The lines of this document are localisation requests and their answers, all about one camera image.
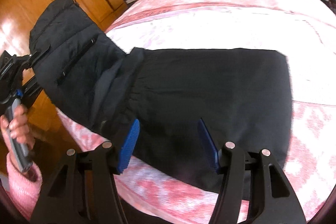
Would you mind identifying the black padded pants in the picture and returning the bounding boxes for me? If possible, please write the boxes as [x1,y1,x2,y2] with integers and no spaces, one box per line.
[28,0,293,200]

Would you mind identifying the pink patterned bed blanket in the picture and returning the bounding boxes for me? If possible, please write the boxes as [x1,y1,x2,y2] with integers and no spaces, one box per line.
[56,0,336,223]

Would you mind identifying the person's left hand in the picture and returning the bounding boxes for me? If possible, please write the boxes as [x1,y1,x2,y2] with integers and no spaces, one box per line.
[1,105,35,152]

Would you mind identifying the orange wooden wardrobe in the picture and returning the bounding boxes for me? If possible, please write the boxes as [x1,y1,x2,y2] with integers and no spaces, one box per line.
[0,0,128,177]

